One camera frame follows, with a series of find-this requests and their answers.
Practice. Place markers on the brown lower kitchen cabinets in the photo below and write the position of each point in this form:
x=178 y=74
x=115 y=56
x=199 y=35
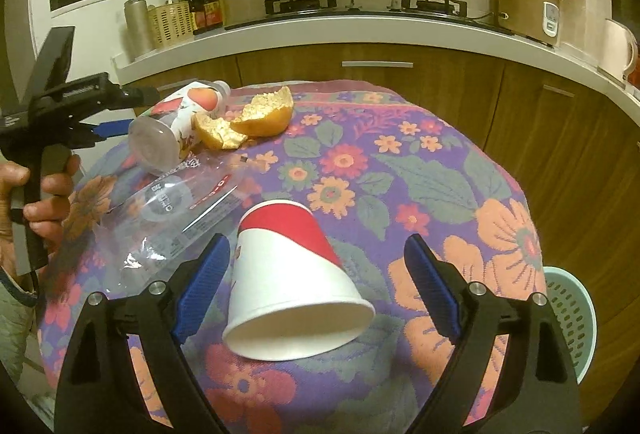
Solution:
x=573 y=152

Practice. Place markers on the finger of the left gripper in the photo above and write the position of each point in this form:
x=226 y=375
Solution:
x=108 y=129
x=114 y=96

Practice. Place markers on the brown rice cooker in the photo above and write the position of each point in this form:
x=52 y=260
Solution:
x=538 y=20

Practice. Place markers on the large orange peel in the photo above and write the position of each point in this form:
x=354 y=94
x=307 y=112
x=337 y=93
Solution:
x=266 y=115

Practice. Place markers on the black gas stove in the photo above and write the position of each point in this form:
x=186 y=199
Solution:
x=444 y=11

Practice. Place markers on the clear floral plastic bottle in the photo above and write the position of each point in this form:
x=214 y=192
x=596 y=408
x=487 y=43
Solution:
x=163 y=136

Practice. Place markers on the floral tablecloth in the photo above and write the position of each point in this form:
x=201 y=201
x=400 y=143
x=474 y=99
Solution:
x=374 y=169

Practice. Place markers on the clear oreo plastic wrapper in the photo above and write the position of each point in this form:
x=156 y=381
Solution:
x=149 y=233

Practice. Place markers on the white electric kettle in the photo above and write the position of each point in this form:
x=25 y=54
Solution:
x=619 y=52

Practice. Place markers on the red white paper cup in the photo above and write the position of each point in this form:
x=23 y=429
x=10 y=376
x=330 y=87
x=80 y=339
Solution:
x=290 y=296

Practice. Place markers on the dark soy sauce bottle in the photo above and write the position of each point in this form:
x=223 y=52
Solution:
x=206 y=15

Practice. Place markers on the person's left hand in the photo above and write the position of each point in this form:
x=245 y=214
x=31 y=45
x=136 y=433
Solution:
x=44 y=217

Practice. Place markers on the teal plastic waste basket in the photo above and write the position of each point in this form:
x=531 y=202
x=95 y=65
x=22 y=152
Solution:
x=576 y=314

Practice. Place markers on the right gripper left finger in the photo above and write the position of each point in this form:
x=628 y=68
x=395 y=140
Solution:
x=98 y=391

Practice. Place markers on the steel thermos bottle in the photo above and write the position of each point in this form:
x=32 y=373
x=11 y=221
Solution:
x=139 y=27

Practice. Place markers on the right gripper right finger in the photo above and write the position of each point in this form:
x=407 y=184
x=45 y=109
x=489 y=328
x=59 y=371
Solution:
x=537 y=390

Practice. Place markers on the beige plastic utensil basket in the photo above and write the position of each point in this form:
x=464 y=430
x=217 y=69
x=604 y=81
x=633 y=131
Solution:
x=171 y=24

